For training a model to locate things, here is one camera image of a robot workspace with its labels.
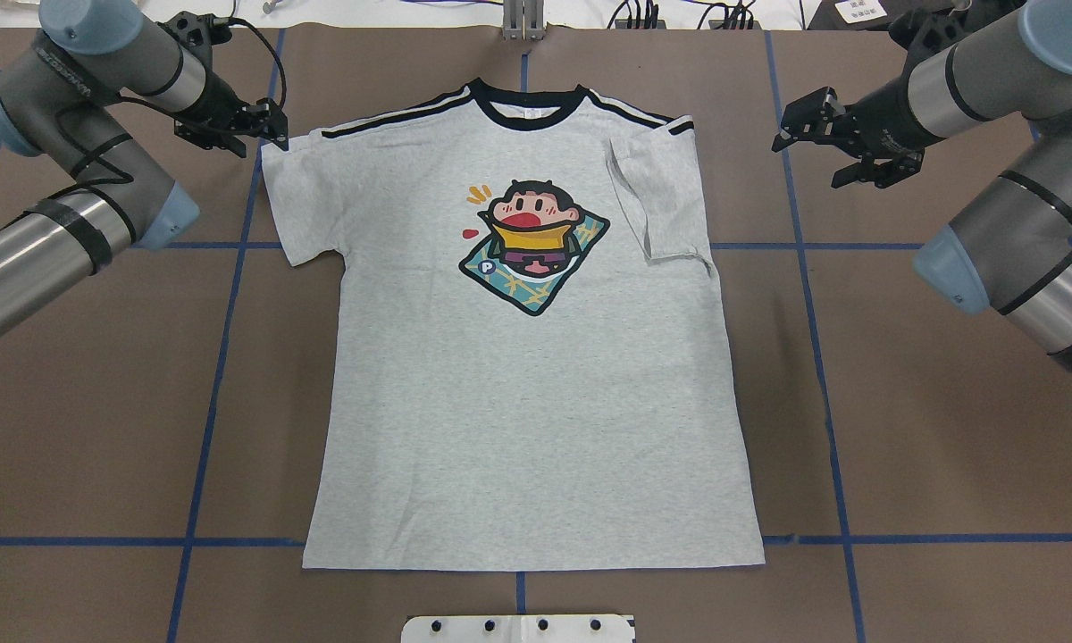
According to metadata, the grey cartoon print t-shirt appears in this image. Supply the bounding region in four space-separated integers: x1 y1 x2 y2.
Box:
262 79 765 572

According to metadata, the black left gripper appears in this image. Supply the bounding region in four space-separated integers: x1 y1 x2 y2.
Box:
175 80 289 159

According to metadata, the aluminium frame post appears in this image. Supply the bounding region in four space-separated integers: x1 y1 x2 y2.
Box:
502 0 547 41

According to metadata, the white camera mast base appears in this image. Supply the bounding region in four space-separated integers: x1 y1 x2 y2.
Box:
400 614 637 642

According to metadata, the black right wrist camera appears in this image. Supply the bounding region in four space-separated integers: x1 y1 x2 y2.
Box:
887 8 983 60

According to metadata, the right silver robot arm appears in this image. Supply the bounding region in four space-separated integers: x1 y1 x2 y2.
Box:
772 1 1072 373

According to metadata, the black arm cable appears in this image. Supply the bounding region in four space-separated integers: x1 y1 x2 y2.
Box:
63 16 289 188

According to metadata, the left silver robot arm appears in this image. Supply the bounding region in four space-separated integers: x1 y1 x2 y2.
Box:
0 1 289 337

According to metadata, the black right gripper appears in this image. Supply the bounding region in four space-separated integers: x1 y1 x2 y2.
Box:
772 87 928 188

